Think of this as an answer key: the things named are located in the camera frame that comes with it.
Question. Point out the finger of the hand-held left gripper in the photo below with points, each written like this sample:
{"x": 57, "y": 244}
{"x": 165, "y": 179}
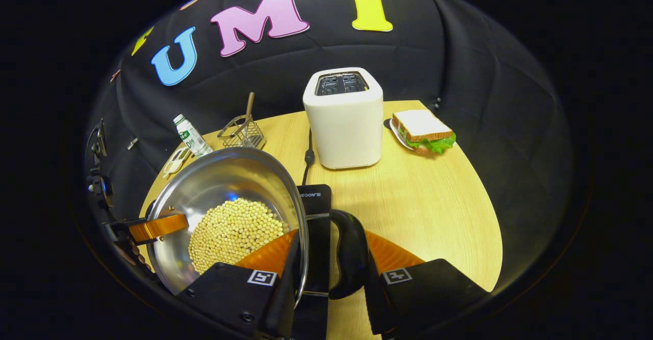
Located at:
{"x": 158, "y": 226}

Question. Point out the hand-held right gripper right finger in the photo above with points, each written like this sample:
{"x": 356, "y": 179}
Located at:
{"x": 375, "y": 299}

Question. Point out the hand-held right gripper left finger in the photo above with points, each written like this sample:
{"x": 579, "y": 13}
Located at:
{"x": 285, "y": 299}

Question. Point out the pile of yellow soybeans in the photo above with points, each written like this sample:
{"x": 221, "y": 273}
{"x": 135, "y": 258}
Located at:
{"x": 229, "y": 233}

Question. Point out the stainless steel pot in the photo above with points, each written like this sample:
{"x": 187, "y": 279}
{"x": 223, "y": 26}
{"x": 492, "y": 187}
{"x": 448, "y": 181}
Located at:
{"x": 229, "y": 176}

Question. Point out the black induction cooktop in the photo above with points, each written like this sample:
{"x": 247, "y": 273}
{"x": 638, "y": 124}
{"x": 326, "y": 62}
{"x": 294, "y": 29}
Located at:
{"x": 316, "y": 202}

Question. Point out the white clip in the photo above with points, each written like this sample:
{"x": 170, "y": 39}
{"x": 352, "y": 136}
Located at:
{"x": 132, "y": 143}

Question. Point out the white divided bean dish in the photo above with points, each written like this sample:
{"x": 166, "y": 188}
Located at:
{"x": 176, "y": 162}

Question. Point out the white milk bottle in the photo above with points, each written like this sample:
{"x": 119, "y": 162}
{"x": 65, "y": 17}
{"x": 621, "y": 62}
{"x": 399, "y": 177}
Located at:
{"x": 191, "y": 136}

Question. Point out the wooden clip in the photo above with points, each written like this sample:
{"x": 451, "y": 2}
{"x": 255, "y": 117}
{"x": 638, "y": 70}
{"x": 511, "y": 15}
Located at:
{"x": 115, "y": 75}

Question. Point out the small white plate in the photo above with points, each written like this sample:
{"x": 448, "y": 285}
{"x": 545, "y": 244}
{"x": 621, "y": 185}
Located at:
{"x": 397, "y": 136}

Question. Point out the white toaster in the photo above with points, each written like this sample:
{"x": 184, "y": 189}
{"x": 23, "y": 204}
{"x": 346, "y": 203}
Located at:
{"x": 347, "y": 130}

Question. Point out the sandwich with lettuce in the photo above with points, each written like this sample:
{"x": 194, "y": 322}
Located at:
{"x": 421, "y": 125}

